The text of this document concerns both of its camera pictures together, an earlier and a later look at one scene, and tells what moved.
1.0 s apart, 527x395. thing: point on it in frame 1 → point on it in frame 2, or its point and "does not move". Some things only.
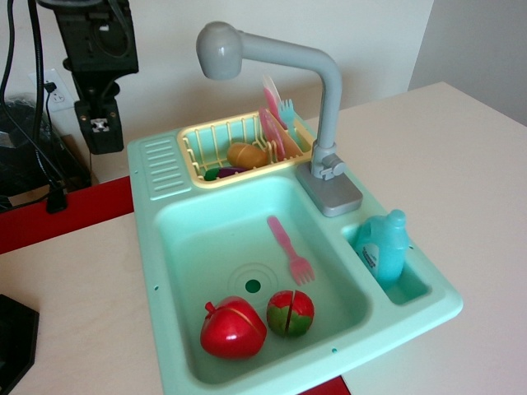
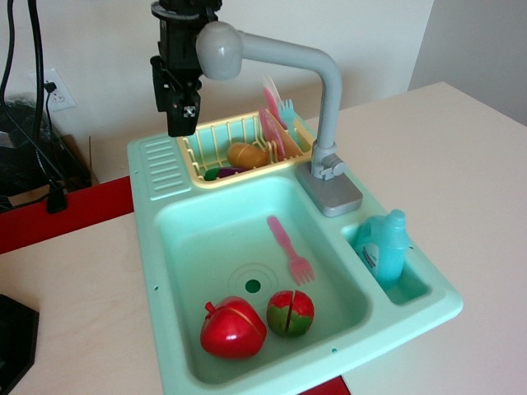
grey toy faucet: x=220 y=48 does not move
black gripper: x=100 y=49 → x=178 y=62
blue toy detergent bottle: x=382 y=243 does not move
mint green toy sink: x=254 y=291 does not move
